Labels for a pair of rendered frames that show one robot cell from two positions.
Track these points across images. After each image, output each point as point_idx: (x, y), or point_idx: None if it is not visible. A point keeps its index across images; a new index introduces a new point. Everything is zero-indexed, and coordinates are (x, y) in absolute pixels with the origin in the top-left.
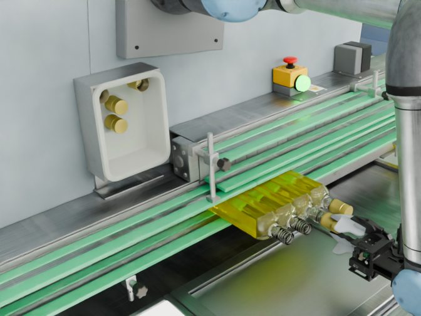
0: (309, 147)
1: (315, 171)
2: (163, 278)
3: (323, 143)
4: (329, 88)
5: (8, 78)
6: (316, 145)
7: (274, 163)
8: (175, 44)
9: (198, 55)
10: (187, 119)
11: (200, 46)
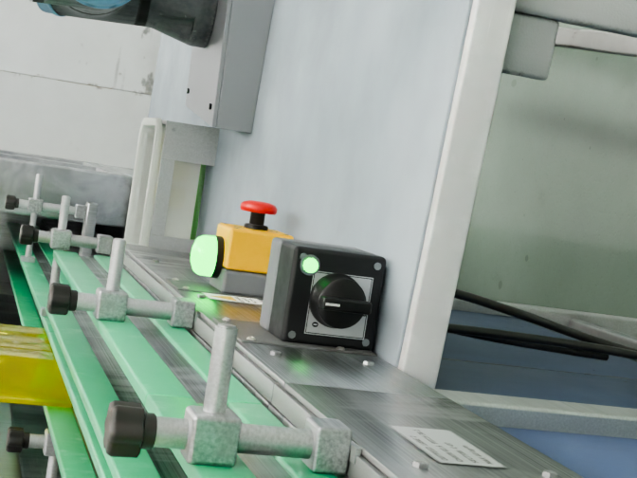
0: (73, 345)
1: (81, 440)
2: None
3: (67, 352)
4: (205, 300)
5: (186, 108)
6: (70, 348)
7: (63, 324)
8: (198, 98)
9: (244, 146)
10: None
11: (205, 112)
